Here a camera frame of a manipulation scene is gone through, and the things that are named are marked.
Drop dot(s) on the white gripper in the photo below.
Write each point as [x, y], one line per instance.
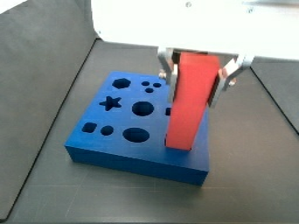
[256, 27]

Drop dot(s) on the red rectangular block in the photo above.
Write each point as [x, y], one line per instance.
[197, 72]

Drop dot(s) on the blue foam shape board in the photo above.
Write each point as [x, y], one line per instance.
[120, 132]

